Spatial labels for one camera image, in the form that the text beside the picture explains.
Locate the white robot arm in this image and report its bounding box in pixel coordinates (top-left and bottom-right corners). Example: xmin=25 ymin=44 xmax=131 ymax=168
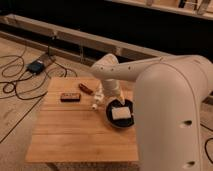
xmin=91 ymin=54 xmax=213 ymax=171

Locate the white sponge block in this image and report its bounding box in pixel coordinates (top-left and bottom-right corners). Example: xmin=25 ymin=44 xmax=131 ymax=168
xmin=112 ymin=107 xmax=131 ymax=120

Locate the dark brown rectangular block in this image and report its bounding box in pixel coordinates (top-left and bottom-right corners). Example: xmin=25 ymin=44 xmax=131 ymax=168
xmin=60 ymin=93 xmax=81 ymax=102

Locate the black round plate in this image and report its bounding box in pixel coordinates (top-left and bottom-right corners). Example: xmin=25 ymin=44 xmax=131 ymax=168
xmin=106 ymin=99 xmax=134 ymax=128

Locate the blue power adapter box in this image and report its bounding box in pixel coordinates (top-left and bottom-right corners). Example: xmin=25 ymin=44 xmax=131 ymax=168
xmin=27 ymin=61 xmax=45 ymax=75

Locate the long wooden floor beam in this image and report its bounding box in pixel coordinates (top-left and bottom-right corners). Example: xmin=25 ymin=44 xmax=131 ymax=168
xmin=0 ymin=13 xmax=213 ymax=105

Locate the black floor cable left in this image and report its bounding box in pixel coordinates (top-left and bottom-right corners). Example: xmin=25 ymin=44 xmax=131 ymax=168
xmin=0 ymin=44 xmax=78 ymax=144

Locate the black cable right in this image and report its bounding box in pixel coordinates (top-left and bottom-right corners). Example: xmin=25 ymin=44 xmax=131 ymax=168
xmin=199 ymin=122 xmax=213 ymax=166

